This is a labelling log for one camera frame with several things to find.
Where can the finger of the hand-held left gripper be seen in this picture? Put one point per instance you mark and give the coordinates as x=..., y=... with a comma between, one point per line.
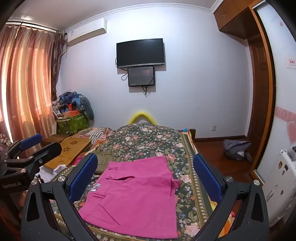
x=47, y=150
x=30, y=141

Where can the striped cloth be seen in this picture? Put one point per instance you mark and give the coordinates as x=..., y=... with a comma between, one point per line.
x=97, y=134

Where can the white air conditioner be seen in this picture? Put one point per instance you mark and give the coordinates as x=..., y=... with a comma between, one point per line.
x=87, y=30

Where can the white wardrobe door pink hearts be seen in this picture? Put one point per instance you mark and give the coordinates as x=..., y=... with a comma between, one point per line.
x=281, y=92

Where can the white cloth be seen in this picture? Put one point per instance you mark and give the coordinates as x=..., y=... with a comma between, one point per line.
x=57, y=170

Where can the green storage bag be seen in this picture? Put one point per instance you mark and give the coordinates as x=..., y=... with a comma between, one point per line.
x=74, y=125

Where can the yellow hoop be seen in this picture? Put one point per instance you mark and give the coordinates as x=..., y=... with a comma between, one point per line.
x=141, y=113

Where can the grey backpack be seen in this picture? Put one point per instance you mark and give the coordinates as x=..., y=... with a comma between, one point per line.
x=235, y=148

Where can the bamboo lap desk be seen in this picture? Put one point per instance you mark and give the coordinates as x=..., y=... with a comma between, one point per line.
x=69, y=148

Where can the pile of clothes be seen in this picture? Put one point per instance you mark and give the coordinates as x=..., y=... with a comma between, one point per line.
x=74, y=99

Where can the wooden door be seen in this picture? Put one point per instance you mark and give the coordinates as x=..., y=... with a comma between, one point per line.
x=259, y=92

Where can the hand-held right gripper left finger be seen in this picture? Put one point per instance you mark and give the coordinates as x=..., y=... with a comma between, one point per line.
x=83, y=177

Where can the small black monitor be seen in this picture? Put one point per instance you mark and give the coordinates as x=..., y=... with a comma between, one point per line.
x=141, y=76

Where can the pink pants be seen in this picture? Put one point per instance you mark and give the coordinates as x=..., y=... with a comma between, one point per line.
x=134, y=192

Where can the wooden overhead cabinet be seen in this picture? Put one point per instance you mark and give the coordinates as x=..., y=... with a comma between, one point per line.
x=233, y=16

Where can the orange curtain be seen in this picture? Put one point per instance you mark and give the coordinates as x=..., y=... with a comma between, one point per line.
x=27, y=81

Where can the wooden bedpost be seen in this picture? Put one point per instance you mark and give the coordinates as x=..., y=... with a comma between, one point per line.
x=192, y=134

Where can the floral bedspread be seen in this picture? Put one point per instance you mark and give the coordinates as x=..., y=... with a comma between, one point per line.
x=148, y=143

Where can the black wall television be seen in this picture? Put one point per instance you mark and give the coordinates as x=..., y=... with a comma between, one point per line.
x=140, y=52

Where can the olive pants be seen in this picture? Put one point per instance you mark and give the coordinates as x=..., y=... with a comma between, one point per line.
x=106, y=158

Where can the white suitcase with stickers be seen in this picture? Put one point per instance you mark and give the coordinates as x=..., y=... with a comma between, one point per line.
x=282, y=185

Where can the white wall socket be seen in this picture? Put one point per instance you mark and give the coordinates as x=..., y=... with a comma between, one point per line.
x=214, y=127

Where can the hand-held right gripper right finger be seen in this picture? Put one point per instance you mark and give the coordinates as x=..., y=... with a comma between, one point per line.
x=205, y=179

